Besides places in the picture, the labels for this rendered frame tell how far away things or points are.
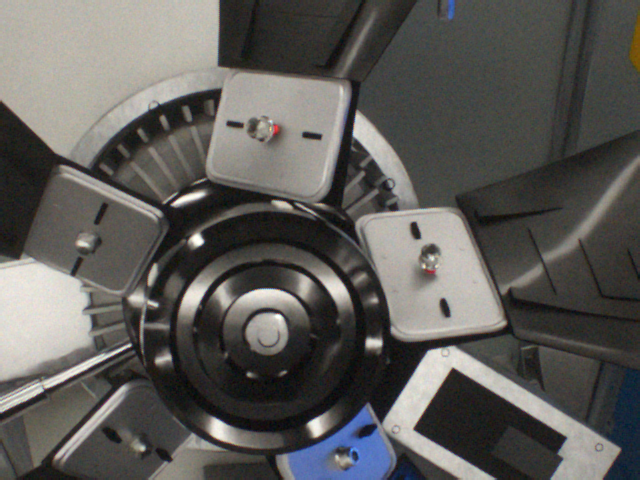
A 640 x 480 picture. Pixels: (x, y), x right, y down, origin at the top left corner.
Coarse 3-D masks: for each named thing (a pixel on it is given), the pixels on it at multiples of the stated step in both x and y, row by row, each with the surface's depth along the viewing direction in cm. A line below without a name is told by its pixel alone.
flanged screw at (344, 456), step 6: (336, 450) 59; (342, 450) 59; (348, 450) 59; (354, 450) 59; (336, 456) 59; (342, 456) 59; (348, 456) 58; (354, 456) 59; (336, 462) 59; (342, 462) 59; (348, 462) 58; (354, 462) 59; (342, 468) 59; (348, 468) 59
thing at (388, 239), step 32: (384, 224) 61; (448, 224) 61; (384, 256) 59; (416, 256) 59; (448, 256) 59; (480, 256) 59; (384, 288) 57; (416, 288) 57; (448, 288) 58; (480, 288) 58; (416, 320) 56; (448, 320) 56; (480, 320) 56
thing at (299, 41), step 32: (224, 0) 59; (256, 0) 58; (288, 0) 56; (320, 0) 55; (352, 0) 54; (384, 0) 53; (416, 0) 52; (224, 32) 59; (256, 32) 57; (288, 32) 56; (320, 32) 55; (352, 32) 54; (384, 32) 53; (224, 64) 59; (256, 64) 57; (288, 64) 56; (320, 64) 54; (352, 64) 53
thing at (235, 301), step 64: (192, 192) 61; (256, 192) 61; (192, 256) 50; (256, 256) 52; (320, 256) 52; (128, 320) 61; (192, 320) 51; (320, 320) 52; (384, 320) 52; (192, 384) 52; (256, 384) 52; (320, 384) 53; (256, 448) 52
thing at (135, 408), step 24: (144, 384) 55; (120, 408) 55; (144, 408) 56; (96, 432) 55; (120, 432) 56; (144, 432) 58; (168, 432) 59; (72, 456) 54; (96, 456) 56; (120, 456) 58
